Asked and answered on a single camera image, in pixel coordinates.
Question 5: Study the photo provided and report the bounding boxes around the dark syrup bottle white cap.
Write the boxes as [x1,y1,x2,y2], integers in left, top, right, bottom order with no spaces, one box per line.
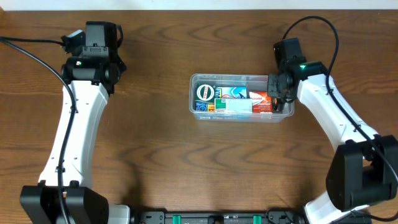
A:
[272,98,285,113]

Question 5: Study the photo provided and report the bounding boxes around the red Panadol box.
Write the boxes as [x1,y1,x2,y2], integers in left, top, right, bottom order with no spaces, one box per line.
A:
[249,91,272,113]

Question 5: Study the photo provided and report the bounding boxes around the blue KoolFever box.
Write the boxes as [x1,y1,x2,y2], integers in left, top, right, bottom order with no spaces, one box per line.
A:
[194,86,248,112]

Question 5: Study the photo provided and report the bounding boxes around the white green medicine box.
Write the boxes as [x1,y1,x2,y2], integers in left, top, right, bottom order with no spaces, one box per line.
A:
[215,98,252,113]

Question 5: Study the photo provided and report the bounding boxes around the clear plastic container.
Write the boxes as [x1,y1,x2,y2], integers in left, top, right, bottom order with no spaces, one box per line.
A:
[189,73,294,123]

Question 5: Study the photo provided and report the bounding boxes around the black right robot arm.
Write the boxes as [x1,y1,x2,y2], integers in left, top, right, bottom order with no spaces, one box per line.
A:
[267,38,397,223]

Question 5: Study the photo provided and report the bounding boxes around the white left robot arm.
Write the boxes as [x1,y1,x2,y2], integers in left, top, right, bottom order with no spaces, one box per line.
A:
[20,21,133,223]

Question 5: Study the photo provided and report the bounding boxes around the black mounting rail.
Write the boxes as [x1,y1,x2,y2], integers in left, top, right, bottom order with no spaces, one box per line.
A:
[131,210,306,224]

